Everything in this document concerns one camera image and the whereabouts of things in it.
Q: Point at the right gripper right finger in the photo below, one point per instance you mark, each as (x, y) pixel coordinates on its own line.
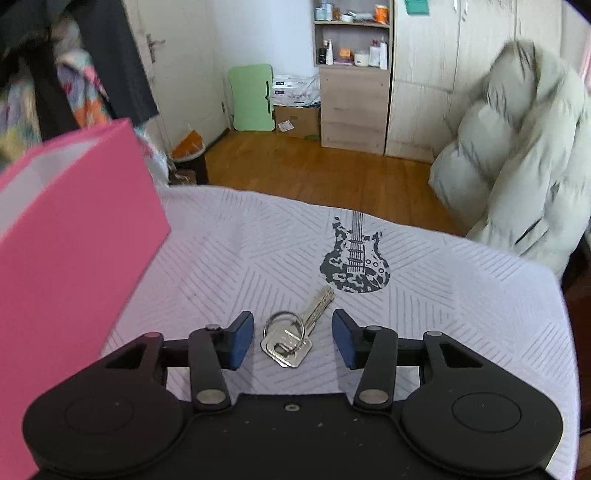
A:
(433, 406)

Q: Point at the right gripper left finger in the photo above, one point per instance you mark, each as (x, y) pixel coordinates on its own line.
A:
(132, 411)

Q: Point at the silver keys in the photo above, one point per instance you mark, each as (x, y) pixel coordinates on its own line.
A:
(287, 335)

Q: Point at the pink cardboard box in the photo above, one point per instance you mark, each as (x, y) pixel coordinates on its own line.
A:
(80, 223)

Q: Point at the white guitar print tablecloth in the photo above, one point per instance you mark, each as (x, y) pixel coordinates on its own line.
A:
(230, 251)

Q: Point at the pale green puffer jacket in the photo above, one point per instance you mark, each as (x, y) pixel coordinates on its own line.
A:
(517, 176)

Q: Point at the cardboard box on floor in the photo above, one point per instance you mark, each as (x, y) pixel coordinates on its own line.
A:
(298, 122)

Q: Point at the wooden wardrobe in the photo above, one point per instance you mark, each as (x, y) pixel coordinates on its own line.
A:
(442, 49)

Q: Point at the white door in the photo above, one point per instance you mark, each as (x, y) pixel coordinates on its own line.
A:
(176, 42)

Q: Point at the wooden shelf cabinet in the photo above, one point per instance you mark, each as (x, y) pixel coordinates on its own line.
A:
(353, 43)

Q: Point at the black hanging garment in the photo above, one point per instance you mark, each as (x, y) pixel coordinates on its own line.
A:
(19, 18)

